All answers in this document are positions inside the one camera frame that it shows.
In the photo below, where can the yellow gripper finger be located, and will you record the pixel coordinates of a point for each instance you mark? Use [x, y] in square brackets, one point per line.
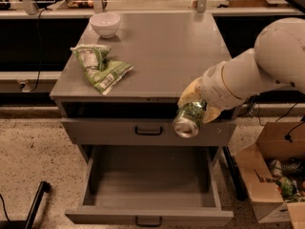
[191, 93]
[211, 114]

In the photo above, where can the green soda can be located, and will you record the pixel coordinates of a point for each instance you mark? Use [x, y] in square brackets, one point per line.
[188, 120]

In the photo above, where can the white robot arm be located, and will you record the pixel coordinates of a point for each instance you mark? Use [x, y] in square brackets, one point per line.
[277, 59]

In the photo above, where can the grey drawer cabinet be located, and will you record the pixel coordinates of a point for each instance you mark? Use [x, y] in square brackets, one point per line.
[168, 50]

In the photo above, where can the open grey middle drawer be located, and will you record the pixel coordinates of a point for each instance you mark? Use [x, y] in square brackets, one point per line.
[174, 183]

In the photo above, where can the closed grey top drawer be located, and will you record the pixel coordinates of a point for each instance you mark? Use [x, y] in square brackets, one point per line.
[116, 131]

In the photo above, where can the green crumpled chip bag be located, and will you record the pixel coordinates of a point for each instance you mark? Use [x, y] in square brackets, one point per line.
[102, 72]

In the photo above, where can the white ceramic bowl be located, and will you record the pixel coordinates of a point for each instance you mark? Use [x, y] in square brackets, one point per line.
[105, 24]

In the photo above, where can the black stand leg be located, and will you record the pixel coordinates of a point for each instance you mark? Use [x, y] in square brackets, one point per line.
[43, 188]

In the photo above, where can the black drawer handle upper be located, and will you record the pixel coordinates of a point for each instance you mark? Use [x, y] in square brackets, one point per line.
[152, 132]

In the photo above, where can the black drawer handle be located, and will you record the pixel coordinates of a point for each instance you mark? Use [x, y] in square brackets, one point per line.
[152, 132]
[150, 222]

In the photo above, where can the black drawer handle lower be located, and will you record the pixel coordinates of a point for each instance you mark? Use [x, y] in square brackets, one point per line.
[150, 222]

